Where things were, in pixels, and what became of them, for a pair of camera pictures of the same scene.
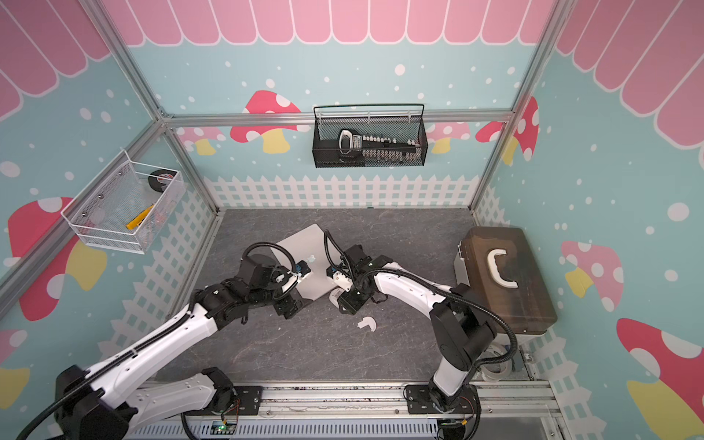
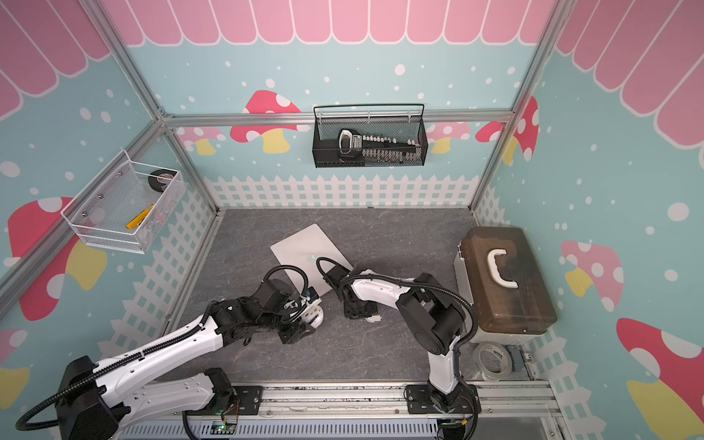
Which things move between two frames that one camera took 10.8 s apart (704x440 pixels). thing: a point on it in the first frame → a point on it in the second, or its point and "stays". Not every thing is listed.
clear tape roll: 496,370 stays
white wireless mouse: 334,295 → 313,316
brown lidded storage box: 497,268 stays
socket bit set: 354,148 stays
